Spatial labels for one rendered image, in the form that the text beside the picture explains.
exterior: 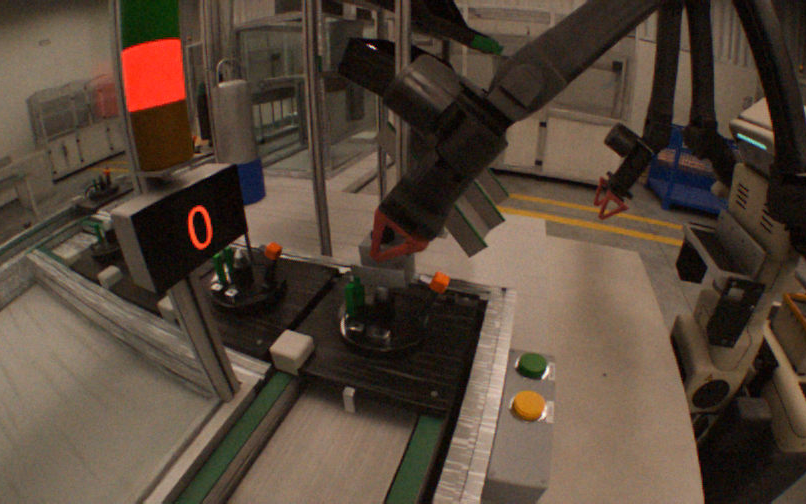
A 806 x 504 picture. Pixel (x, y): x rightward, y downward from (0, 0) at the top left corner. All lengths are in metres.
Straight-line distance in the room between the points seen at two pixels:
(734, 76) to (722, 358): 9.49
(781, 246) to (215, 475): 0.94
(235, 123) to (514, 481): 1.23
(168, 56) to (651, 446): 0.74
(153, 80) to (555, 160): 4.42
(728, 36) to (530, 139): 7.01
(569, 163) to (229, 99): 3.92
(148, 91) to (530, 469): 0.49
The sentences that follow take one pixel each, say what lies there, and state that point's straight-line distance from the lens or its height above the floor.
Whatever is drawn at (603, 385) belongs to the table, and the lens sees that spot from 0.68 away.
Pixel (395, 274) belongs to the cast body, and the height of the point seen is 1.08.
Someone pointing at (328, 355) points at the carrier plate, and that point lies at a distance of 0.50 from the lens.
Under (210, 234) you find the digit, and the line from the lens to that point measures 0.34.
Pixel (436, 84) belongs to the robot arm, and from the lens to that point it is 0.37.
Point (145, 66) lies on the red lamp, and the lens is 0.30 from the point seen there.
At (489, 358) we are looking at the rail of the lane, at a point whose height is 0.95.
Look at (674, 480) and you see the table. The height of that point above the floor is 0.86.
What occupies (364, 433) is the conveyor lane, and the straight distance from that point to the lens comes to 0.48.
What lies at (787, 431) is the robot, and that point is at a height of 0.75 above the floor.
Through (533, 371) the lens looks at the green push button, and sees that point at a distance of 0.49.
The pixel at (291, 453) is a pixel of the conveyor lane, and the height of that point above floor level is 0.92.
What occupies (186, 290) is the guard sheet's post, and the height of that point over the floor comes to 1.13.
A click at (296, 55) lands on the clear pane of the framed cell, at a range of 1.51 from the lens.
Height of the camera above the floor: 1.32
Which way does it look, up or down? 30 degrees down
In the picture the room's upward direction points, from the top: straight up
